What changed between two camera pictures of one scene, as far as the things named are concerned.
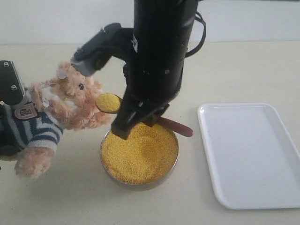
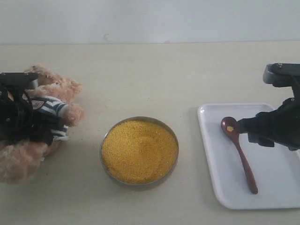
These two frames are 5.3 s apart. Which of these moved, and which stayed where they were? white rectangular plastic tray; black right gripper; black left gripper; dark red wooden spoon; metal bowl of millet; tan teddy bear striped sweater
Moved: tan teddy bear striped sweater; black right gripper; dark red wooden spoon; black left gripper
Stayed: white rectangular plastic tray; metal bowl of millet
